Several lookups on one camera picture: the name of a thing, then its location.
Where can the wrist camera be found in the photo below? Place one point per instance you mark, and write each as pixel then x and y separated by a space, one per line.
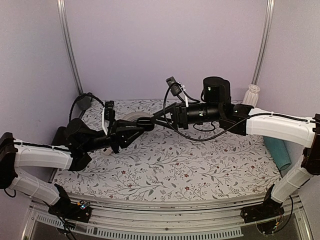
pixel 177 90
pixel 108 116

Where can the black earbud charging case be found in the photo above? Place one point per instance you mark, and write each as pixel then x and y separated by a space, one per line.
pixel 146 123

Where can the floral tablecloth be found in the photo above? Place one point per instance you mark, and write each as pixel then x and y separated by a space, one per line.
pixel 200 163

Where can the white ribbed vase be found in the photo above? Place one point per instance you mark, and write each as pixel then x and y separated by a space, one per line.
pixel 251 95

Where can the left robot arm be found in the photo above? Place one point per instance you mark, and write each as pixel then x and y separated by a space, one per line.
pixel 78 141

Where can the front aluminium rail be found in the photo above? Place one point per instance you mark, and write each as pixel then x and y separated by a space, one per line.
pixel 218 219

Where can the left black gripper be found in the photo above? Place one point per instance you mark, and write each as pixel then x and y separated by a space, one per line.
pixel 120 133

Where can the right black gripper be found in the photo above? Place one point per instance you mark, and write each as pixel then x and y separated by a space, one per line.
pixel 177 108

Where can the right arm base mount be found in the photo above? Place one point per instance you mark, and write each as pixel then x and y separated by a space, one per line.
pixel 266 216

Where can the teal cup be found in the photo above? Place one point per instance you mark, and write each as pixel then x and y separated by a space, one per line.
pixel 278 151

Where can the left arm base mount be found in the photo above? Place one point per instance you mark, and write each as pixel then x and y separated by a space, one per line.
pixel 71 211

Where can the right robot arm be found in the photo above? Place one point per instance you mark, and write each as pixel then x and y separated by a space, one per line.
pixel 243 119

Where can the left aluminium post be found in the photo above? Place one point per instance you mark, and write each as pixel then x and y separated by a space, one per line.
pixel 62 13

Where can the right aluminium post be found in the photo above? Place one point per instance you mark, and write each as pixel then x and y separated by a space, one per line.
pixel 270 5

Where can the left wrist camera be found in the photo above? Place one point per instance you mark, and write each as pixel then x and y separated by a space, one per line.
pixel 108 116

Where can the aluminium post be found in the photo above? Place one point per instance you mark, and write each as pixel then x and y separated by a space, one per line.
pixel 62 13
pixel 270 5

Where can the swirl patterned bowl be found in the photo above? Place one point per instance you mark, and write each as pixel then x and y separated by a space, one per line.
pixel 133 116

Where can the black cylinder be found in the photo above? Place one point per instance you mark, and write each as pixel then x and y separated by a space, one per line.
pixel 59 138

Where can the grey mug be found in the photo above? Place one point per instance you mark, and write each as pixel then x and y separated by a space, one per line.
pixel 83 101

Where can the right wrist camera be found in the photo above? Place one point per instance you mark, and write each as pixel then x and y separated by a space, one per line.
pixel 177 90

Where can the white case near left arm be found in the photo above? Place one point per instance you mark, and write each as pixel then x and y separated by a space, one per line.
pixel 107 151

